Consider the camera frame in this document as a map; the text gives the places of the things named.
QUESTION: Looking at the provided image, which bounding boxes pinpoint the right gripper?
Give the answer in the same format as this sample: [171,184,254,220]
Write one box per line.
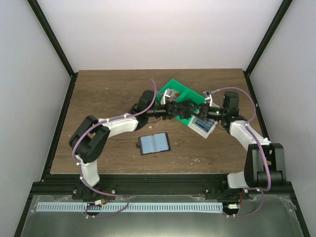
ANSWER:
[187,103,226,122]

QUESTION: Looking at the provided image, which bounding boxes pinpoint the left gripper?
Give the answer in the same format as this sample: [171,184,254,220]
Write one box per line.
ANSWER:
[146,100,186,119]

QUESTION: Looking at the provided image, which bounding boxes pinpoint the black card holder wallet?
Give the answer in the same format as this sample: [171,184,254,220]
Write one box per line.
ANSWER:
[136,133,171,156]

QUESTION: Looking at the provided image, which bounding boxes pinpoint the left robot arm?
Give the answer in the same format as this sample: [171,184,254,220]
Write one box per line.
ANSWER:
[69,90,196,199]

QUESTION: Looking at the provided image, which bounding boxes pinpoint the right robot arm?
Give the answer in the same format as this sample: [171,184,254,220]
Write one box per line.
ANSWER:
[179,91,286,199]

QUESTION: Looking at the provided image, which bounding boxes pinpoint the blue credit cards stack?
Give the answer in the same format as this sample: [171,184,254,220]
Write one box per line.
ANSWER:
[194,118,215,133]

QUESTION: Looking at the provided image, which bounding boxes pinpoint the red credit cards stack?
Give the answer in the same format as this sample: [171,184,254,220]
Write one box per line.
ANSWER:
[171,89,181,101]

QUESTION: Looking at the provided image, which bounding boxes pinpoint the green bin middle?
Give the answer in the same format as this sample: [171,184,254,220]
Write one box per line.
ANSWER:
[176,88,205,125]

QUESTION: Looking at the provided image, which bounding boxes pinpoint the green bin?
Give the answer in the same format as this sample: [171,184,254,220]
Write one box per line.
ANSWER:
[157,79,189,102]
[176,88,205,125]

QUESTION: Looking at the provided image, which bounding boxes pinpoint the white bin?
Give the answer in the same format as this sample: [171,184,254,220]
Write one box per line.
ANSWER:
[188,116,218,139]

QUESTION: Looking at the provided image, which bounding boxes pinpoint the green bin left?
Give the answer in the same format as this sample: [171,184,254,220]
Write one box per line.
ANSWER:
[157,79,189,102]

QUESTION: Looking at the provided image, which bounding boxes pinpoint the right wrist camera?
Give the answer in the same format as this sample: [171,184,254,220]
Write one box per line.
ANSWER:
[203,91,213,107]

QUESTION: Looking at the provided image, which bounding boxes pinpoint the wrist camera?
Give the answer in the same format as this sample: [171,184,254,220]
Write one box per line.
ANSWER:
[203,91,213,107]
[160,89,173,105]

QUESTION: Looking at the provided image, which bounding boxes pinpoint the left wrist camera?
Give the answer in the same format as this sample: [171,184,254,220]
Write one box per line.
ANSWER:
[160,89,173,105]

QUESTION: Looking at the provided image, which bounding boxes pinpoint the black aluminium frame rail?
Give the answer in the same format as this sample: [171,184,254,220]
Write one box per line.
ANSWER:
[33,174,292,198]

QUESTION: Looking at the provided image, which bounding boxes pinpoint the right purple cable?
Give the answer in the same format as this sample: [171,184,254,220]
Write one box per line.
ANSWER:
[209,86,274,218]

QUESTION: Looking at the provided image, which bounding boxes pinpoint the purple cable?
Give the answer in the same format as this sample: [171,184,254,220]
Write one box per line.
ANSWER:
[71,79,158,219]
[209,86,274,218]

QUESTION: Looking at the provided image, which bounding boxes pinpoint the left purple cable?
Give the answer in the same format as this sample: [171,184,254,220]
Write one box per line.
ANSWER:
[71,79,158,219]

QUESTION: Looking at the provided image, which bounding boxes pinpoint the light blue cable duct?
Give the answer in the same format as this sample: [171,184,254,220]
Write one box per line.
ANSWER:
[36,202,223,213]

